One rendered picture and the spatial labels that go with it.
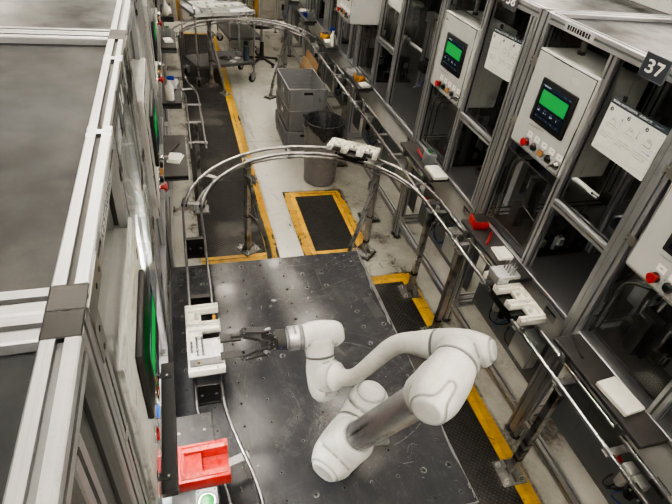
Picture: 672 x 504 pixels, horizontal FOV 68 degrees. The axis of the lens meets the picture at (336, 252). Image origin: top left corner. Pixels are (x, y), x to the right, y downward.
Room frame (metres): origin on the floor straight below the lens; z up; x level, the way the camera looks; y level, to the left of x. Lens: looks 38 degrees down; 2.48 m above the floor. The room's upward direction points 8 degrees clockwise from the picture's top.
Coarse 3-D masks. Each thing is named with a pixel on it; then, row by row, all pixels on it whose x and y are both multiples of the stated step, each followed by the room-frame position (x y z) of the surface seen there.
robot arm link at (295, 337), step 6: (300, 324) 1.24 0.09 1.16; (288, 330) 1.20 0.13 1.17; (294, 330) 1.20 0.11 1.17; (300, 330) 1.20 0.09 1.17; (288, 336) 1.18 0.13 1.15; (294, 336) 1.18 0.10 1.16; (300, 336) 1.18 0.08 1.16; (288, 342) 1.17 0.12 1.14; (294, 342) 1.16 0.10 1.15; (300, 342) 1.17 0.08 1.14; (288, 348) 1.17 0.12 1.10; (294, 348) 1.16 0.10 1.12; (300, 348) 1.17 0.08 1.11
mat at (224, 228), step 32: (192, 96) 5.79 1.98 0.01; (224, 96) 5.92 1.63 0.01; (192, 128) 4.94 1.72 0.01; (224, 128) 5.05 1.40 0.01; (192, 160) 4.27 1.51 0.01; (224, 192) 3.78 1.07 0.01; (256, 192) 3.85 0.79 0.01; (224, 224) 3.30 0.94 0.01; (256, 224) 3.36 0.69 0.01; (224, 256) 2.90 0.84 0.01; (256, 256) 2.95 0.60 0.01
